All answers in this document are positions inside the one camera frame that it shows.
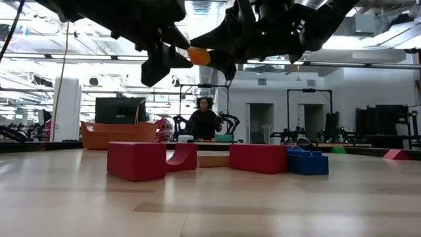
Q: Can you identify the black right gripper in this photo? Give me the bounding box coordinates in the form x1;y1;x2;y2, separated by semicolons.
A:
190;0;307;81

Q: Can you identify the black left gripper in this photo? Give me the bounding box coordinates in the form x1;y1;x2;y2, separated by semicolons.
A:
144;9;194;69

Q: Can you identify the orange studded block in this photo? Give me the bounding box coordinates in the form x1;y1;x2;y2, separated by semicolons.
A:
187;46;212;66

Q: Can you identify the black gantry frame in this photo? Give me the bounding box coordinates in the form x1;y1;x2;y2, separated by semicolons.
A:
178;84;230;142
286;88;334;142

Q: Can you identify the blue studded brick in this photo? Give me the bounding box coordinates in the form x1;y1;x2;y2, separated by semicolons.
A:
286;147;330;176

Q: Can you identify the person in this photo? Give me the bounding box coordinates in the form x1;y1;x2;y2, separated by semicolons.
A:
186;95;224;142

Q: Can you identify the black bar with light strips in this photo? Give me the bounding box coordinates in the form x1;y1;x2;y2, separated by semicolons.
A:
0;52;421;70

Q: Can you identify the black aluminium table frame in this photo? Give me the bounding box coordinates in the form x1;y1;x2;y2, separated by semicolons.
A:
0;140;421;162

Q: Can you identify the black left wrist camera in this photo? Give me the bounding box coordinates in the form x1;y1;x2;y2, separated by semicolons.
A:
140;49;174;88

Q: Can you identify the wooden block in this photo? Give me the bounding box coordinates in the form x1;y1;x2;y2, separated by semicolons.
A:
197;154;231;169

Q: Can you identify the red wedge block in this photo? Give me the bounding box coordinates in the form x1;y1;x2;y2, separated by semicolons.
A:
382;149;414;161

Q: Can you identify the red arch block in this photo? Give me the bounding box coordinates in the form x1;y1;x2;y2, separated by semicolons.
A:
165;142;198;173

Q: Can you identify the red cart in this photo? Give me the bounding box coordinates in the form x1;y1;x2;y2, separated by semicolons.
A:
154;117;174;142

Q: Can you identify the black rack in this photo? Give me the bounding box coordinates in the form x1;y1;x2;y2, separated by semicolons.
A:
355;104;410;149

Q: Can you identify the silver ceiling duct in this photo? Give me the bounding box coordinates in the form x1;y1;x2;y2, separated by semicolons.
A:
186;0;228;90

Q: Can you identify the orange plastic bin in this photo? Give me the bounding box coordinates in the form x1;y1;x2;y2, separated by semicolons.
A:
80;120;159;151

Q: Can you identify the black monitor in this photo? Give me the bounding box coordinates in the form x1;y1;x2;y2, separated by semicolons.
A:
94;97;147;125

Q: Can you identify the red smooth block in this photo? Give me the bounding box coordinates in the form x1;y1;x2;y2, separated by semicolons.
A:
107;141;167;182
229;144;289;174

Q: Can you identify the white column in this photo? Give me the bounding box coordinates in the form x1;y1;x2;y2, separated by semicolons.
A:
51;75;83;142

